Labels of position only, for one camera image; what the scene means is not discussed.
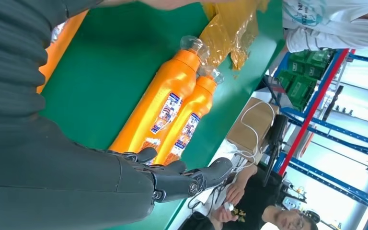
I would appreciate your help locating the blue and red shelf rack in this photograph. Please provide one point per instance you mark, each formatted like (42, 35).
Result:
(314, 109)

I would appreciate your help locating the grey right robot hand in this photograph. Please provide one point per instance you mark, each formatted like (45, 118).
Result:
(44, 184)

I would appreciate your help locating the yellow film patch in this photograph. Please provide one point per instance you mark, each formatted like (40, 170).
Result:
(231, 28)

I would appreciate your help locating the white table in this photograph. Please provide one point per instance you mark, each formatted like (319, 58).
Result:
(217, 158)

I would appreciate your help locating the person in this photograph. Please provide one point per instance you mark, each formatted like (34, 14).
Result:
(254, 200)
(330, 19)

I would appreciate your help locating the brown cardboard box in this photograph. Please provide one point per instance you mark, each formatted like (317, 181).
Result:
(250, 127)

